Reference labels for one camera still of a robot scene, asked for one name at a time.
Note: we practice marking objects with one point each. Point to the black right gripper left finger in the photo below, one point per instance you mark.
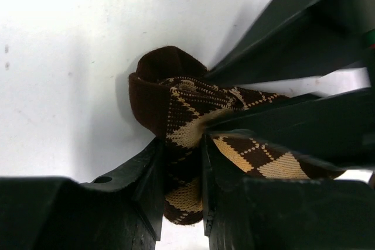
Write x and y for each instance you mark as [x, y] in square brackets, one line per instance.
[121, 209]

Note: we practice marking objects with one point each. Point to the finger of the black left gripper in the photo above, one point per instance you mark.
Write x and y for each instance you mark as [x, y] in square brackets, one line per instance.
[293, 39]
[334, 132]

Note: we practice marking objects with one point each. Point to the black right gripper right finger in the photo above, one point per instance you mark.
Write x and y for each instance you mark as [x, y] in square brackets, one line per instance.
[243, 212]

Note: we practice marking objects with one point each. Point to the brown argyle sock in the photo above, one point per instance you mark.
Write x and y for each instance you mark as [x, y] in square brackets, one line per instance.
[169, 97]

